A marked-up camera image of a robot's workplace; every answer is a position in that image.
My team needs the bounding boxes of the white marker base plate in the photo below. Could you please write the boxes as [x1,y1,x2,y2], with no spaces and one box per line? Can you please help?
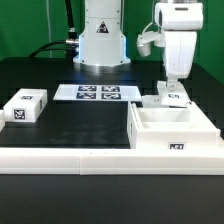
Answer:
[54,84,141,102]

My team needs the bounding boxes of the white L-shaped boundary fence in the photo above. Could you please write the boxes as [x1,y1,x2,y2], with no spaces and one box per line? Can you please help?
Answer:
[0,140,224,175]

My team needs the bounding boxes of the small white block left edge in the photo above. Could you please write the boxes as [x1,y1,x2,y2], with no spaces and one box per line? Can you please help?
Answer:
[0,110,5,132]

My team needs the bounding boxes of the white cabinet top block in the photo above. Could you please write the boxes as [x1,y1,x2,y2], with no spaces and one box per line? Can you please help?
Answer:
[3,88,48,123]

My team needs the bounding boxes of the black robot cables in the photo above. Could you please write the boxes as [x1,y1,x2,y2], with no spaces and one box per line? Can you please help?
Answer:
[29,0,81,58]

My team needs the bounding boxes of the white cabinet door panel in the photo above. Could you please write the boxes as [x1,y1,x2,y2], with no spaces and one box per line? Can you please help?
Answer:
[142,95,162,108]
[157,81,191,107]

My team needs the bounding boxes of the white cabinet body box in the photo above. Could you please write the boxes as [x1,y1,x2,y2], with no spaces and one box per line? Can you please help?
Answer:
[127,103,221,151]

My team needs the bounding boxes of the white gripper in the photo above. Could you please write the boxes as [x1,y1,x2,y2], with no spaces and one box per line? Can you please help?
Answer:
[154,1,203,91]

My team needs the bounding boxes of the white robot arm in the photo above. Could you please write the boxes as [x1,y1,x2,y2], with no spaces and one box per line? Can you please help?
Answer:
[74,0,203,84]

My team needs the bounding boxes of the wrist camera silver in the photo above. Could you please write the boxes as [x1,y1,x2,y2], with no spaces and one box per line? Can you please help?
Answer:
[137,31,165,57]

